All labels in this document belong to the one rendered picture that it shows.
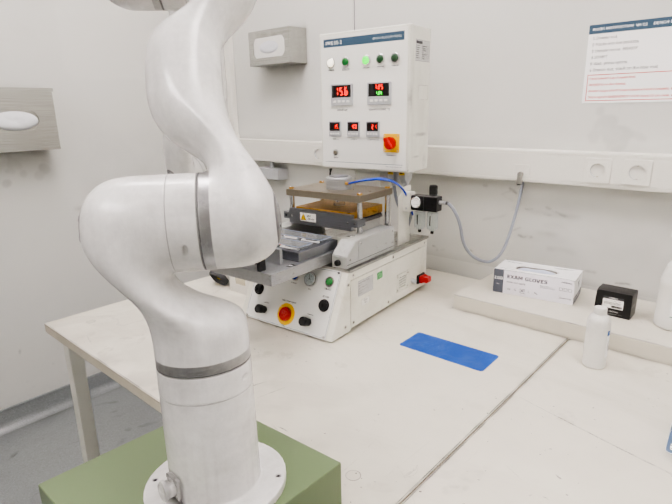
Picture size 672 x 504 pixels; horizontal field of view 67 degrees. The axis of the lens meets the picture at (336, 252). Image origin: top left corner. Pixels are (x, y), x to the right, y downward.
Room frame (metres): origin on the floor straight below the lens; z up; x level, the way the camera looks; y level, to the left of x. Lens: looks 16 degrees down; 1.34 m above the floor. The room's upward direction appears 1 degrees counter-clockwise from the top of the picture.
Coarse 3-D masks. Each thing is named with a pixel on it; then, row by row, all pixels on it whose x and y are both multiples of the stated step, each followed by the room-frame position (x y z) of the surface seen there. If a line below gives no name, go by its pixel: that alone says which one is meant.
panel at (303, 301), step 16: (320, 272) 1.33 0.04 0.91; (336, 272) 1.30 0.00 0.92; (272, 288) 1.40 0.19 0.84; (288, 288) 1.37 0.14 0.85; (304, 288) 1.34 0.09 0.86; (320, 288) 1.31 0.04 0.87; (336, 288) 1.28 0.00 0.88; (256, 304) 1.40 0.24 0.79; (272, 304) 1.37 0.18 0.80; (288, 304) 1.34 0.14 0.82; (304, 304) 1.31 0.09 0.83; (272, 320) 1.35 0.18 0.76; (288, 320) 1.32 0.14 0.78; (320, 320) 1.26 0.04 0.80; (320, 336) 1.24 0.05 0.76
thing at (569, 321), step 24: (480, 288) 1.50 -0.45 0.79; (480, 312) 1.39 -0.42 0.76; (504, 312) 1.35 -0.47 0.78; (528, 312) 1.30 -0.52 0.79; (552, 312) 1.30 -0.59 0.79; (576, 312) 1.30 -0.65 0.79; (648, 312) 1.29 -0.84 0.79; (576, 336) 1.21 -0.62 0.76; (624, 336) 1.14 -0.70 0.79; (648, 336) 1.14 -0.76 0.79
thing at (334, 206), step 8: (320, 200) 1.63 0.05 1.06; (328, 200) 1.63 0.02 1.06; (304, 208) 1.52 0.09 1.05; (312, 208) 1.50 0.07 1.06; (320, 208) 1.49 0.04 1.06; (328, 208) 1.49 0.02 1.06; (336, 208) 1.48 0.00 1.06; (344, 208) 1.48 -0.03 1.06; (352, 208) 1.48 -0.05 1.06; (368, 208) 1.49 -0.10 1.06; (376, 208) 1.52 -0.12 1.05; (368, 216) 1.49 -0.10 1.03; (376, 216) 1.52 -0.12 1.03
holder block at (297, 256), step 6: (336, 240) 1.36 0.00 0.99; (312, 246) 1.29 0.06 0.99; (318, 246) 1.30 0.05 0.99; (324, 246) 1.32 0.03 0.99; (330, 246) 1.34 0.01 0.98; (336, 246) 1.36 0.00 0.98; (282, 252) 1.27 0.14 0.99; (288, 252) 1.25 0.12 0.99; (294, 252) 1.24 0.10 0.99; (300, 252) 1.24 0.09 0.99; (306, 252) 1.26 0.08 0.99; (312, 252) 1.28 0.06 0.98; (318, 252) 1.30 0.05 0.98; (324, 252) 1.32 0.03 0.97; (288, 258) 1.25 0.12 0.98; (294, 258) 1.24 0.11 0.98; (300, 258) 1.24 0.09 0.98; (306, 258) 1.26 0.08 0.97
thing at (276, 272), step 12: (276, 252) 1.22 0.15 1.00; (276, 264) 1.22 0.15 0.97; (288, 264) 1.22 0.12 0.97; (300, 264) 1.22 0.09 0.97; (312, 264) 1.26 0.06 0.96; (324, 264) 1.30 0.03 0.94; (240, 276) 1.20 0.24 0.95; (252, 276) 1.17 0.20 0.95; (264, 276) 1.15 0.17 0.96; (276, 276) 1.15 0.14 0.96; (288, 276) 1.18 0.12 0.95
